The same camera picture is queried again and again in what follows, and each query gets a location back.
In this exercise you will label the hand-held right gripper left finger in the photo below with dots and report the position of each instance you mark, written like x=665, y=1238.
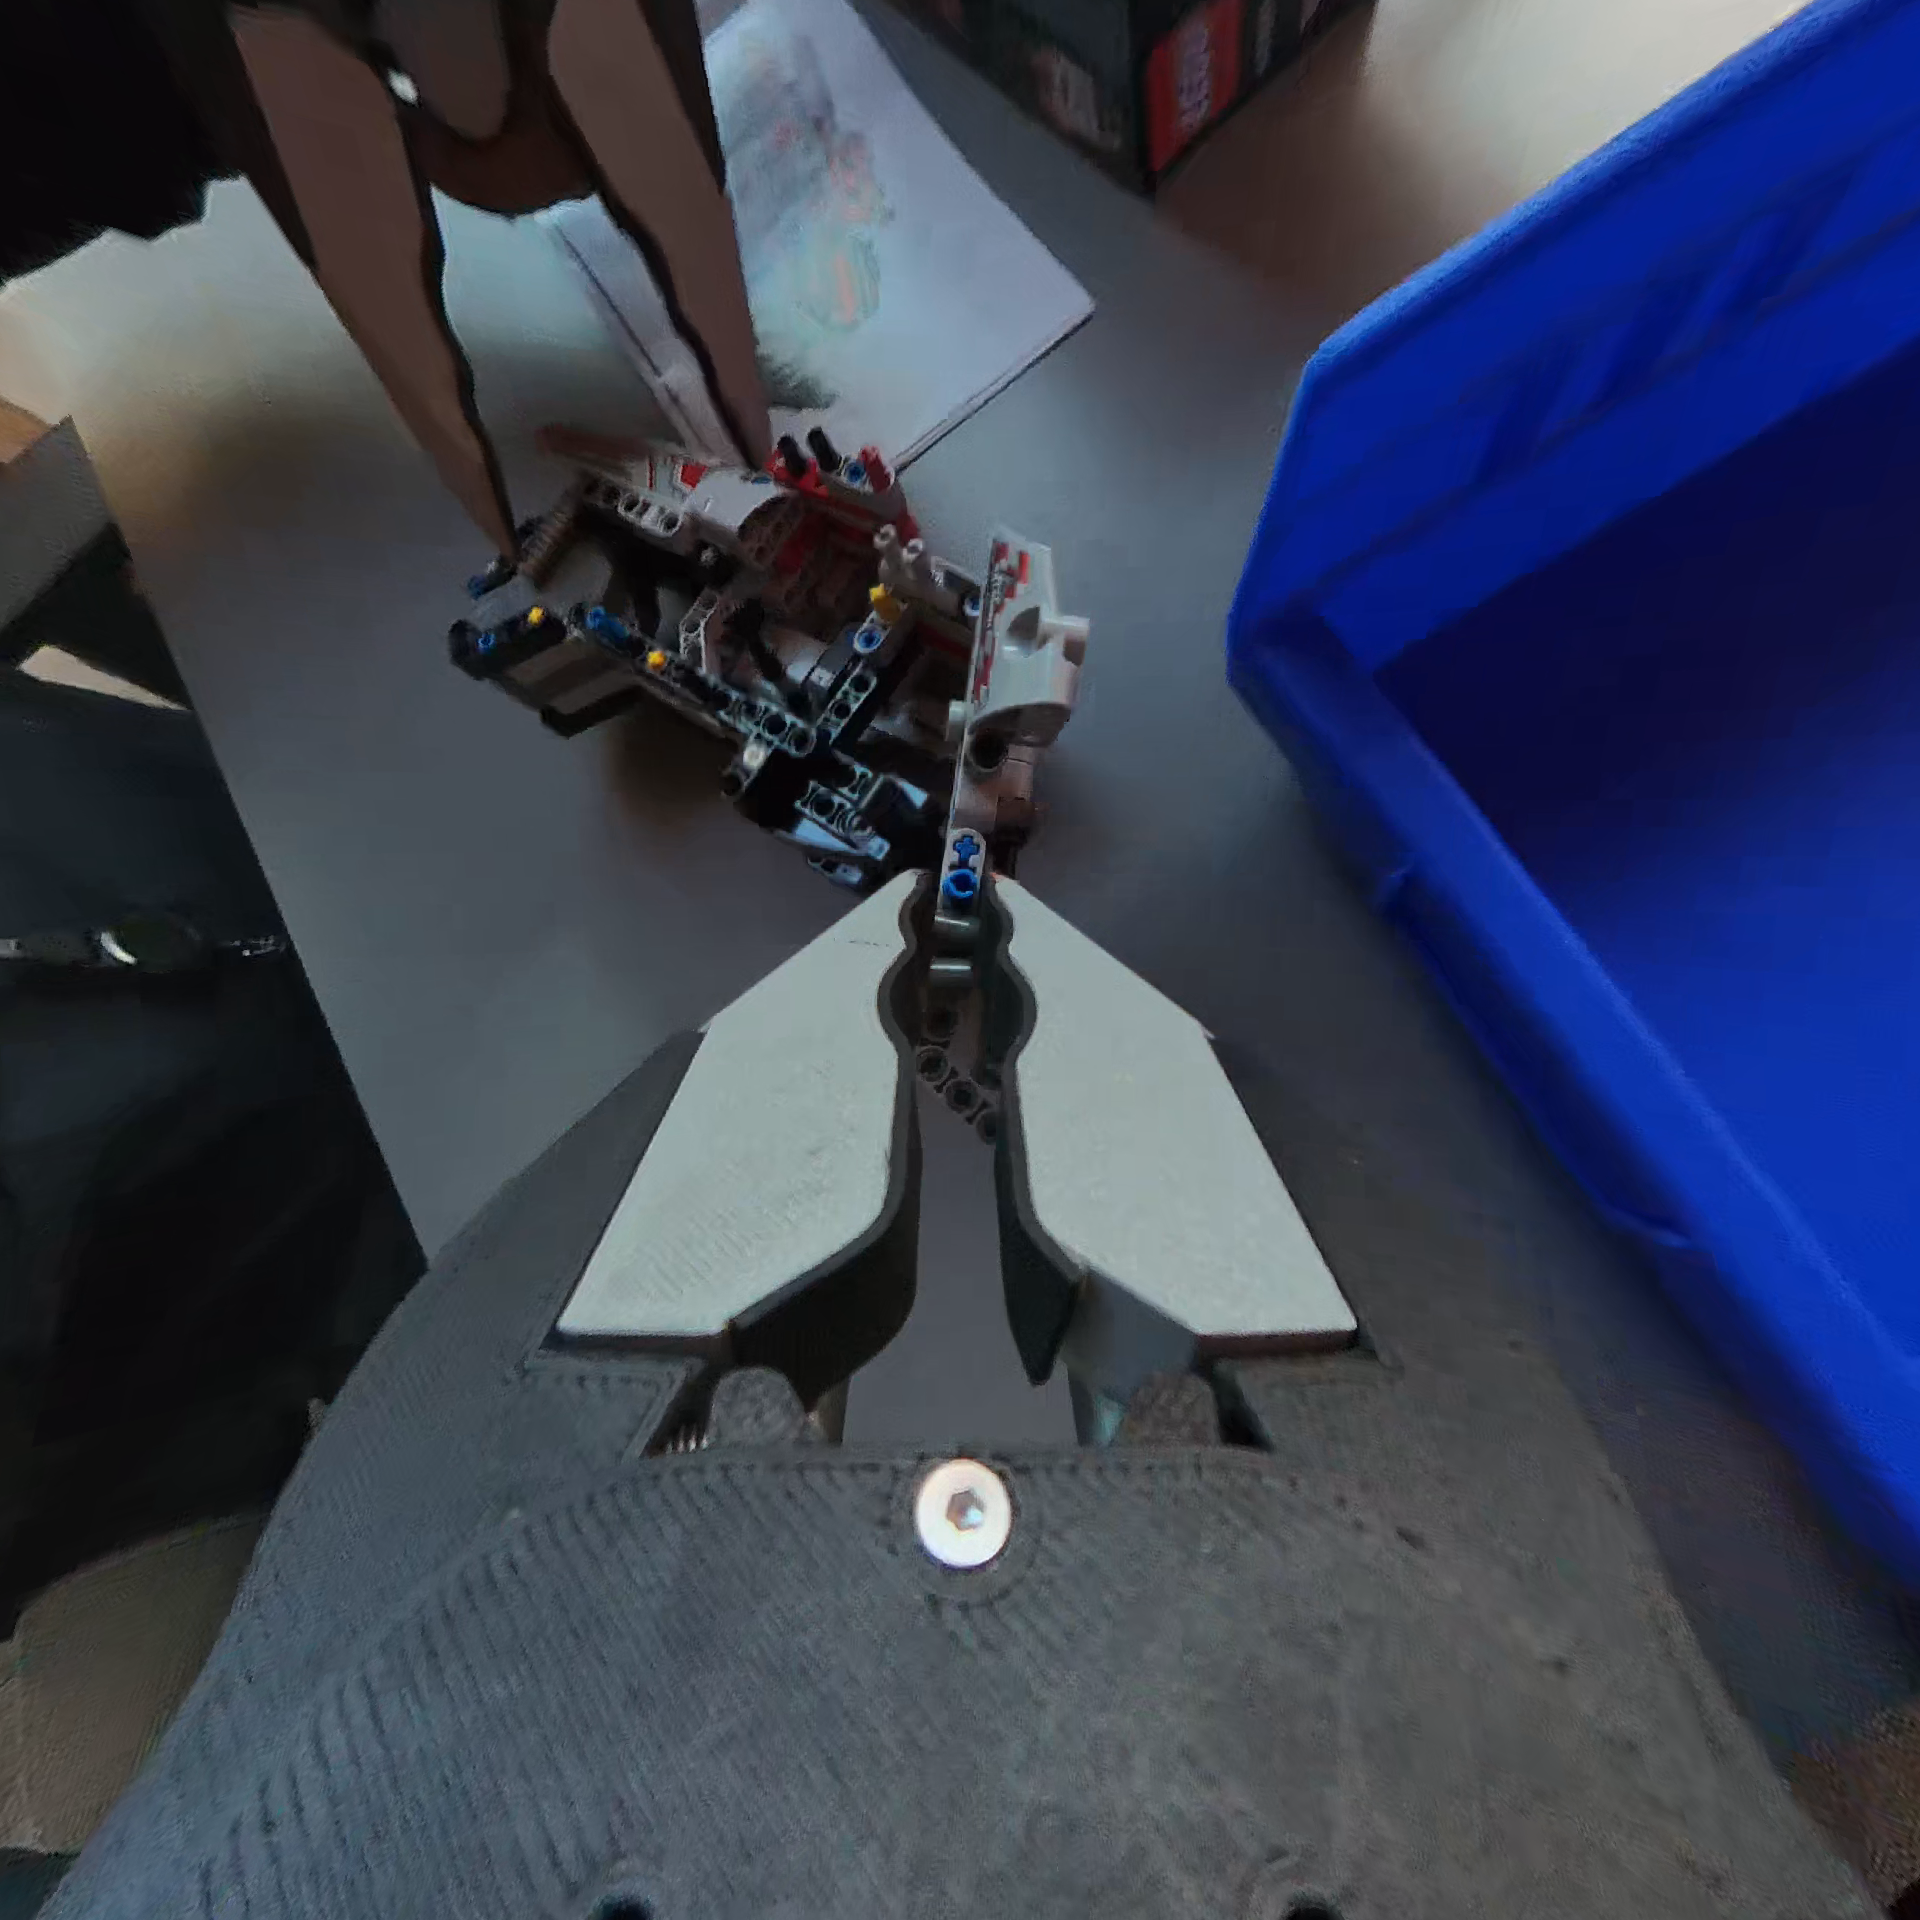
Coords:
x=748, y=1153

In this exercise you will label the blue plastic bin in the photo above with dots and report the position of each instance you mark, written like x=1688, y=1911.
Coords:
x=1574, y=599

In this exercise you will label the lego instruction booklet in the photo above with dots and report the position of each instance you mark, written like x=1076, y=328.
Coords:
x=917, y=269

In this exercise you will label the black lego box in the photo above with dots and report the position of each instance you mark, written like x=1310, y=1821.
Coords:
x=1142, y=77

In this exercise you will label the grey lego panel piece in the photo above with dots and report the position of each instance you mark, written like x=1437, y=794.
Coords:
x=1027, y=661

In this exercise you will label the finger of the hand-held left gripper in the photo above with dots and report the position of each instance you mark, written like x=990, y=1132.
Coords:
x=376, y=225
x=666, y=193

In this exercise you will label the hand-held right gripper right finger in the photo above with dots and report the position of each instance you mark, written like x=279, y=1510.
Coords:
x=1163, y=1171

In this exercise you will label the person's left forearm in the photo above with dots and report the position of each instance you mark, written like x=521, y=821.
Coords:
x=91, y=117

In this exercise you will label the red grey lego vehicle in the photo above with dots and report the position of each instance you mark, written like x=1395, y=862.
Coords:
x=706, y=599

